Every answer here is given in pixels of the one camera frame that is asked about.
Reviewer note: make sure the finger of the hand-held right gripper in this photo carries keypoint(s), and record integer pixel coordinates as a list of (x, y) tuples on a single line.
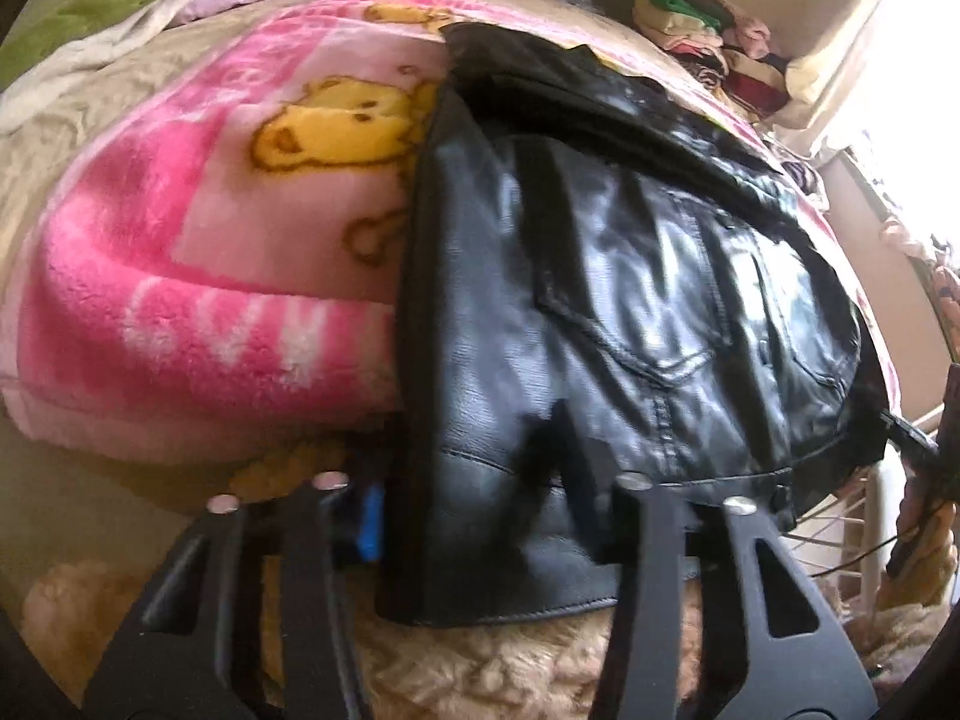
[(907, 439)]

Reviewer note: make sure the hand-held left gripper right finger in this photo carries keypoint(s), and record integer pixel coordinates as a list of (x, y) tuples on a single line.
[(637, 525)]

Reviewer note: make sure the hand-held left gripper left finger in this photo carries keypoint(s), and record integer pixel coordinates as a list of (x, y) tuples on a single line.
[(369, 532)]

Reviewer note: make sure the black leather jacket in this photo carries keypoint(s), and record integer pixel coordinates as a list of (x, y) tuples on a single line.
[(600, 277)]

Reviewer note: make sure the patterned bag with clothes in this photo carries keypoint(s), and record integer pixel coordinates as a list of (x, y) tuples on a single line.
[(806, 176)]

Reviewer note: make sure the pile of folded clothes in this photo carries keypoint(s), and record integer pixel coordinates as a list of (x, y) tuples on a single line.
[(697, 37)]

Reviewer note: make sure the person's right hand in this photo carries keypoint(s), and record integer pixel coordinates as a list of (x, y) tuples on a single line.
[(934, 562)]

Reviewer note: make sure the beige fuzzy robe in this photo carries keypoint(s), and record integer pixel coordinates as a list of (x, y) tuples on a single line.
[(465, 675)]

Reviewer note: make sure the floral cloths on sill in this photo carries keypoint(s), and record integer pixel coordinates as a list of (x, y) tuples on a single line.
[(907, 240)]

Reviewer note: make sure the beige bed base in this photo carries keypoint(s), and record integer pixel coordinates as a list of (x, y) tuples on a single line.
[(97, 510)]

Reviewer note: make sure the pink printed fleece blanket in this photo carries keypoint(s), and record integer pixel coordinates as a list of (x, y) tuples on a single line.
[(187, 277)]

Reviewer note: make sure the cream curtain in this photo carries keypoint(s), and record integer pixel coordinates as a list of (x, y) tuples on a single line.
[(840, 75)]

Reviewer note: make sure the bright window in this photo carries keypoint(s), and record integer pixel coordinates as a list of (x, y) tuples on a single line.
[(915, 52)]

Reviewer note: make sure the green and white blanket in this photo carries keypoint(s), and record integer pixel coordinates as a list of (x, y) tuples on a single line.
[(112, 0)]

